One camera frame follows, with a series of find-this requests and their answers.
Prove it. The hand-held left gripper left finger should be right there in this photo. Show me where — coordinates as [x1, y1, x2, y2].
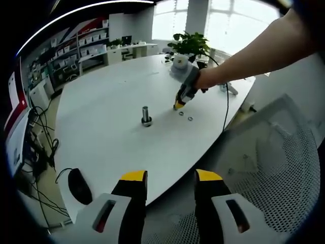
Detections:
[74, 170, 149, 244]

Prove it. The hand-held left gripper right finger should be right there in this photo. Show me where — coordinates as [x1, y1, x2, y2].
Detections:
[194, 168, 265, 244]

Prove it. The thick threaded metal stud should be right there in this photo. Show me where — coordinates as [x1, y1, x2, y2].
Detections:
[141, 106, 153, 127]

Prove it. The green potted plant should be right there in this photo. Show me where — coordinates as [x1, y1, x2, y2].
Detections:
[167, 31, 212, 62]

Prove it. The white game controller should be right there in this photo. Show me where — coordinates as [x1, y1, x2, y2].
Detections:
[219, 81, 240, 97]

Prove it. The black computer mouse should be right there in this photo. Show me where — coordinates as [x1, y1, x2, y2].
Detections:
[68, 168, 93, 205]

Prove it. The white side desk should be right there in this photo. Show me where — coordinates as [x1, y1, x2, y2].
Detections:
[106, 43, 158, 64]

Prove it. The grey mesh office chair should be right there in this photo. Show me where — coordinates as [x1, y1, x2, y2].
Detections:
[141, 93, 322, 244]

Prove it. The white shelving with storage boxes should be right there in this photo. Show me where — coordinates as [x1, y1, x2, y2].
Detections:
[77, 19, 110, 67]

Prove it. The computer monitor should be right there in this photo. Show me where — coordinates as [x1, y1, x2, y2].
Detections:
[4, 57, 33, 176]

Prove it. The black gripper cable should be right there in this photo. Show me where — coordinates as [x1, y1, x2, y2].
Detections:
[202, 52, 231, 135]

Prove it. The black mouse cable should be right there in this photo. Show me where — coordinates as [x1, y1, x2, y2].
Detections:
[55, 167, 75, 184]

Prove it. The tangle of black floor cables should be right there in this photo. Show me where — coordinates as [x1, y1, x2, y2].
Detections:
[24, 100, 71, 219]

